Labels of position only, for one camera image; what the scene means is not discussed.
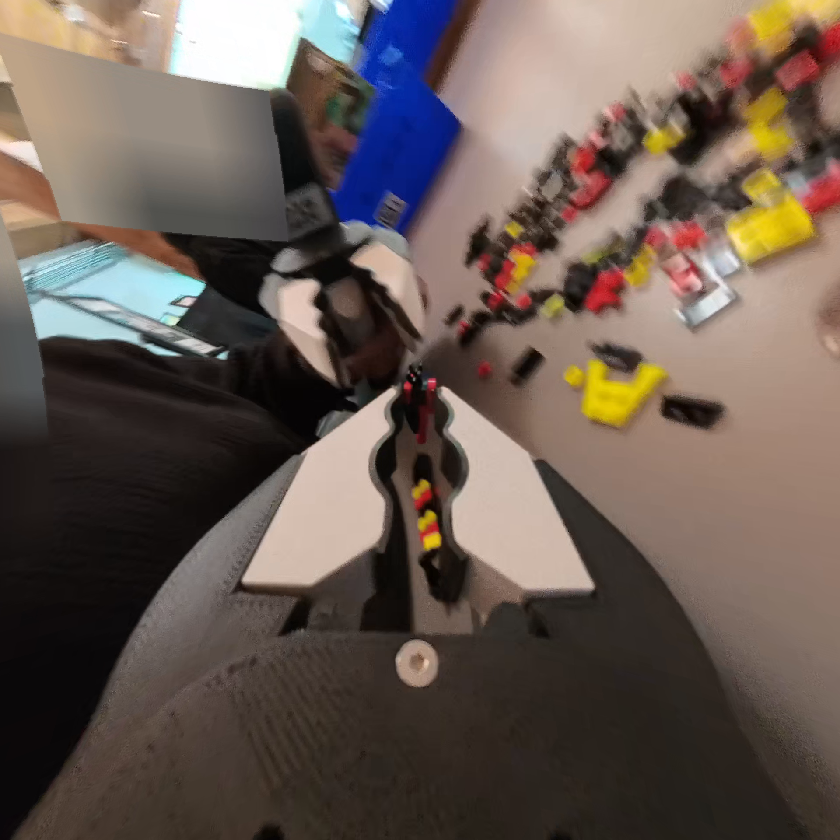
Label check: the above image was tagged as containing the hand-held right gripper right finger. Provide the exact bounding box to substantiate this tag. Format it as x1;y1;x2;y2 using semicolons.
438;386;597;624

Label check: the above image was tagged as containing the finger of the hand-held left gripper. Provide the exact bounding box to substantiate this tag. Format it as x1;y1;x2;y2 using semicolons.
258;272;355;389
351;243;429;350

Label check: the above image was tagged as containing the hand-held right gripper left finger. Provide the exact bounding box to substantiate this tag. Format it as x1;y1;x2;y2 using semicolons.
241;386;416;621

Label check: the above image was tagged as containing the small black red lego assembly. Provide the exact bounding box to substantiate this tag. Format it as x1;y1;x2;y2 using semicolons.
402;363;439;442

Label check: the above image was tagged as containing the person's left forearm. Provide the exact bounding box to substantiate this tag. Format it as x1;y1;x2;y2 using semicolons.
223;335;358;427

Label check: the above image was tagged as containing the long black lego assembly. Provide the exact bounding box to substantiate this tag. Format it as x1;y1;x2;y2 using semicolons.
410;456;468;601

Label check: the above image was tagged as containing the yellow wedge lego plate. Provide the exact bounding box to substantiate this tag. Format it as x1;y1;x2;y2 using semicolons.
581;360;667;427

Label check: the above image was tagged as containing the black lego plate with holes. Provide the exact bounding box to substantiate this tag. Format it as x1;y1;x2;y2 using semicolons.
594;341;644;371

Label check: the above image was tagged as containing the black lego tile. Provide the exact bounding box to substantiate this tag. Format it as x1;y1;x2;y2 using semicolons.
659;394;726;429

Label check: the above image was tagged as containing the pile of loose lego pieces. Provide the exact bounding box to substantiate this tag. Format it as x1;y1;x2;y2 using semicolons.
449;0;840;342

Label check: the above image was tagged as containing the person's left hand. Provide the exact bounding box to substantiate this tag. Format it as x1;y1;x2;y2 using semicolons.
341;322;411;391

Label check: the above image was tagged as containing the cardboard box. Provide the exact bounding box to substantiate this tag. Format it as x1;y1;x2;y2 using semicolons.
285;39;378;172

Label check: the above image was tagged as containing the person's black knit sweater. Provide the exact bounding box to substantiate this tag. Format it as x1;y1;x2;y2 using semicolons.
0;338;316;840

